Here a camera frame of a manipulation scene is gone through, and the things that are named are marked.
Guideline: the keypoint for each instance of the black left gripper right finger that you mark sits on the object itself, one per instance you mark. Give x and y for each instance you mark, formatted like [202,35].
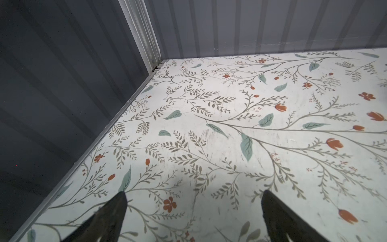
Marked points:
[283,224]

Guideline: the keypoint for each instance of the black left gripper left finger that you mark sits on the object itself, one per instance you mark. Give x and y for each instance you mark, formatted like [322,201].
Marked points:
[105,225]

